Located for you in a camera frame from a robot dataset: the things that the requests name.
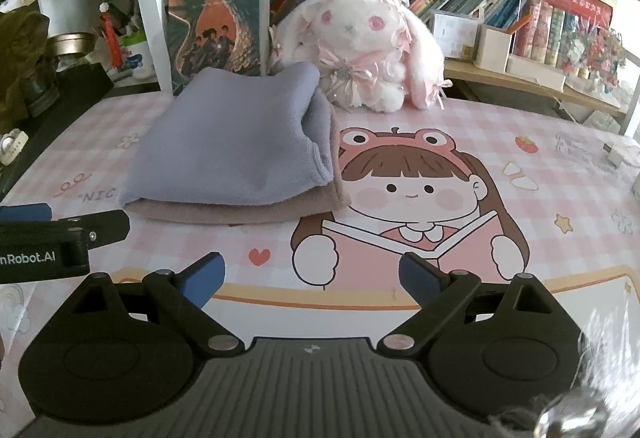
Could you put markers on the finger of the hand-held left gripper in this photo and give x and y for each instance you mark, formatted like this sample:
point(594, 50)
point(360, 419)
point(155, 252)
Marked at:
point(105, 225)
point(25, 212)

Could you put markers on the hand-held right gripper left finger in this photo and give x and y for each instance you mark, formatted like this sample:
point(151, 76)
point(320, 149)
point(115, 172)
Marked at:
point(205, 275)

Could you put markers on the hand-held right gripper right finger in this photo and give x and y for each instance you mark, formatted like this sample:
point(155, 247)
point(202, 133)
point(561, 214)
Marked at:
point(417, 280)

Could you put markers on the lavender and brown fleece sweater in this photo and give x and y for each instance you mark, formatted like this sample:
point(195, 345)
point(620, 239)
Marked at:
point(225, 153)

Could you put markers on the white wristwatch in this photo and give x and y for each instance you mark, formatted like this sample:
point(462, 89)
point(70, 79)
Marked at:
point(12, 145)

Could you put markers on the pink checked cartoon table mat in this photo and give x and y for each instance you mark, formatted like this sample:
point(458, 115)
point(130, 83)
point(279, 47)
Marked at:
point(450, 158)

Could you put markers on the dark green cloth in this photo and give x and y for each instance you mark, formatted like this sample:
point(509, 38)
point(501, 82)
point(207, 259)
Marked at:
point(22, 63)

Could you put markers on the white pen cup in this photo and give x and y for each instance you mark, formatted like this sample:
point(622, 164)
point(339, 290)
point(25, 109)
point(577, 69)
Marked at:
point(137, 55)

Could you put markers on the brass bowl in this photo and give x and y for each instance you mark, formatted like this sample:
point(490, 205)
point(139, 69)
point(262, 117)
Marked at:
point(70, 44)

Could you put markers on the red tassel ornament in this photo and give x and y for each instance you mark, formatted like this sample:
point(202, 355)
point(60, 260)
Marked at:
point(111, 35)

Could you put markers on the clear crinkled plastic wrap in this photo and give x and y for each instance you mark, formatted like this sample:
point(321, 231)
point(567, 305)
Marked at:
point(610, 368)

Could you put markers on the wooden shelf board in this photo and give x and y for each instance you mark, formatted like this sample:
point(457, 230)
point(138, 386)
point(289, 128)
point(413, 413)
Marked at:
point(525, 93)

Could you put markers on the dragon cover book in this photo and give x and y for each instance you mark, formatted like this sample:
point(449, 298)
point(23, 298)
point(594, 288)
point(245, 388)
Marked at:
point(215, 18)

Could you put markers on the white charger plug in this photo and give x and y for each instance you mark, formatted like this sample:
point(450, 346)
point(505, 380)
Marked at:
point(619, 155)

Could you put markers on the flat white box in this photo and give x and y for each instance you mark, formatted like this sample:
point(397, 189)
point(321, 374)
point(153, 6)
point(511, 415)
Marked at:
point(537, 73)

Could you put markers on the white and pink plush bunny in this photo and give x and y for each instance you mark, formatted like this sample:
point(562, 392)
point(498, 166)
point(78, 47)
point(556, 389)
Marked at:
point(370, 43)

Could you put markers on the white open box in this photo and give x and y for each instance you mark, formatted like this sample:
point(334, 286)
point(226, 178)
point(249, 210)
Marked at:
point(492, 49)

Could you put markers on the clear plastic card box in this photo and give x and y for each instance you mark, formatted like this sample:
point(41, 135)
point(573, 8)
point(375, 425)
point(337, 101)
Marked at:
point(452, 35)

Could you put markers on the row of red boxed books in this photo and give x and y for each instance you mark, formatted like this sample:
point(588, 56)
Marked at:
point(560, 28)

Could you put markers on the group of colourful figure stands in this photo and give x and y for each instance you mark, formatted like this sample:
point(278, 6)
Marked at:
point(597, 53)

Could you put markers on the white shelf frame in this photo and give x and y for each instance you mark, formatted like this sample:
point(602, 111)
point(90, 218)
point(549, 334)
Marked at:
point(147, 3)

